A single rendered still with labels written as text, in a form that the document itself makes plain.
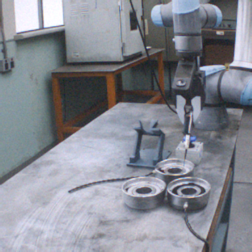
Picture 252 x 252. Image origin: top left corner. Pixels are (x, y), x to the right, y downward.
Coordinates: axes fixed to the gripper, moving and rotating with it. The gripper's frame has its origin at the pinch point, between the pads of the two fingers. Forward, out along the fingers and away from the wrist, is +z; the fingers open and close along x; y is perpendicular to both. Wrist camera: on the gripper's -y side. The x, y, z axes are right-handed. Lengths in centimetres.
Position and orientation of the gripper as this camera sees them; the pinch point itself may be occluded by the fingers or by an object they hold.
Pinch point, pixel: (189, 122)
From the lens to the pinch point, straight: 104.0
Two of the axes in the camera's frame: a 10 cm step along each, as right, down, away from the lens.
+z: 0.6, 9.5, 3.2
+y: 4.0, -3.1, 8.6
